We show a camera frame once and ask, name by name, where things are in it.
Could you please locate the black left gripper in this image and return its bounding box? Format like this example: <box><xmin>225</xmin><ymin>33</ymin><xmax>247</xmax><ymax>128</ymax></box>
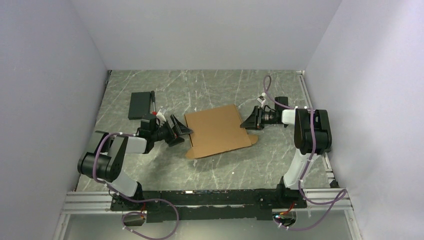
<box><xmin>151</xmin><ymin>114</ymin><xmax>193</xmax><ymax>147</ymax></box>

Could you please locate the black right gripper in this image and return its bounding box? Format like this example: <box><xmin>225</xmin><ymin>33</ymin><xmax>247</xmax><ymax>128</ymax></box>
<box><xmin>240</xmin><ymin>106</ymin><xmax>278</xmax><ymax>131</ymax></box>

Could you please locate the brown cardboard box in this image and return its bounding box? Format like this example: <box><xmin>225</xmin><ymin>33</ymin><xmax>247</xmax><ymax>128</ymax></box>
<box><xmin>184</xmin><ymin>104</ymin><xmax>259</xmax><ymax>160</ymax></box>

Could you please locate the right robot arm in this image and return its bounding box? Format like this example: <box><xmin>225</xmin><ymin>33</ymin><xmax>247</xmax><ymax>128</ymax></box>
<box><xmin>240</xmin><ymin>96</ymin><xmax>332</xmax><ymax>208</ymax></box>

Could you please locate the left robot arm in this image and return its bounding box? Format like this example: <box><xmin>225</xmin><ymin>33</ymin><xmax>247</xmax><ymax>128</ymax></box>
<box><xmin>77</xmin><ymin>112</ymin><xmax>193</xmax><ymax>210</ymax></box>

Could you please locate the flat black box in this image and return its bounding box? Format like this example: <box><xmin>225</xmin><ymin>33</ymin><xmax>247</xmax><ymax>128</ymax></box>
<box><xmin>128</xmin><ymin>91</ymin><xmax>151</xmax><ymax>120</ymax></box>

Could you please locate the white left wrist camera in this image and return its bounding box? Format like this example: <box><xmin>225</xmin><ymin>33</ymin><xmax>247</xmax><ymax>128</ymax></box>
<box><xmin>152</xmin><ymin>107</ymin><xmax>167</xmax><ymax>124</ymax></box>

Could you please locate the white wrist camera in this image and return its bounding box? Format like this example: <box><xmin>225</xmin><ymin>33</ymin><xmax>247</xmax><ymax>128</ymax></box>
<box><xmin>152</xmin><ymin>107</ymin><xmax>167</xmax><ymax>124</ymax></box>
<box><xmin>256</xmin><ymin>92</ymin><xmax>267</xmax><ymax>109</ymax></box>

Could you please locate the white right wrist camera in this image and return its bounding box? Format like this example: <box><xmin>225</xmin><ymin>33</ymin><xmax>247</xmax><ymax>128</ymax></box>
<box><xmin>256</xmin><ymin>92</ymin><xmax>267</xmax><ymax>109</ymax></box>

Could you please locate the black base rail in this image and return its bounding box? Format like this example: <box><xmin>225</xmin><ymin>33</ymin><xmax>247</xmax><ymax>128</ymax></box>
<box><xmin>110</xmin><ymin>184</ymin><xmax>307</xmax><ymax>223</ymax></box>

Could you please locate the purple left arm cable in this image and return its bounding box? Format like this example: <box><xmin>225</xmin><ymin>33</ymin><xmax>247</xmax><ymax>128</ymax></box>
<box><xmin>91</xmin><ymin>132</ymin><xmax>180</xmax><ymax>240</ymax></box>

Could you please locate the aluminium frame rail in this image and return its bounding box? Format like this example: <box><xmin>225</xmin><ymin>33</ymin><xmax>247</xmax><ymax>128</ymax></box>
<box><xmin>61</xmin><ymin>191</ymin><xmax>112</xmax><ymax>215</ymax></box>

